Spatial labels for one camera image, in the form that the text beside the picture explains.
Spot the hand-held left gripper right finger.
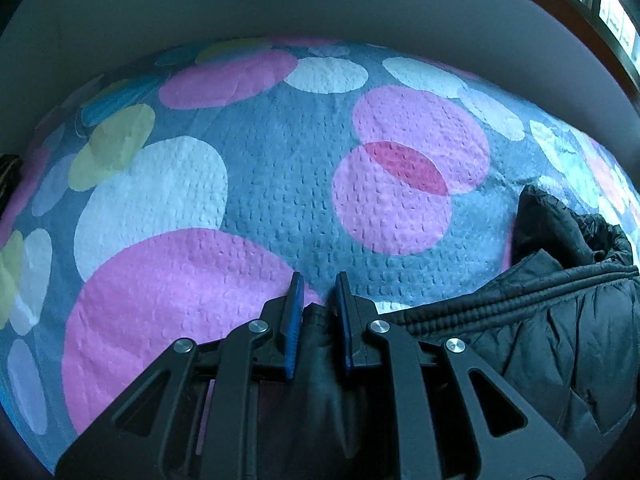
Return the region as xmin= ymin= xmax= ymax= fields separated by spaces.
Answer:
xmin=334 ymin=271 xmax=586 ymax=480

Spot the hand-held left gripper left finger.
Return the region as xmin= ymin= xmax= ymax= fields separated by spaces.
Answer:
xmin=55 ymin=271 xmax=306 ymax=480

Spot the black quilted jacket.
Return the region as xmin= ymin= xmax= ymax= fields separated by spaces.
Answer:
xmin=292 ymin=184 xmax=640 ymax=480

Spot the circle patterned bed blanket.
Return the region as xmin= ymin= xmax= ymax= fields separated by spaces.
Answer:
xmin=0 ymin=37 xmax=640 ymax=466

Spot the striped pillow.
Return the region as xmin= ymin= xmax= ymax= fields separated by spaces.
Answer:
xmin=0 ymin=154 xmax=23 ymax=211

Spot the wooden framed window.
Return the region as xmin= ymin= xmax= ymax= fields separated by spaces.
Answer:
xmin=515 ymin=0 xmax=640 ymax=88

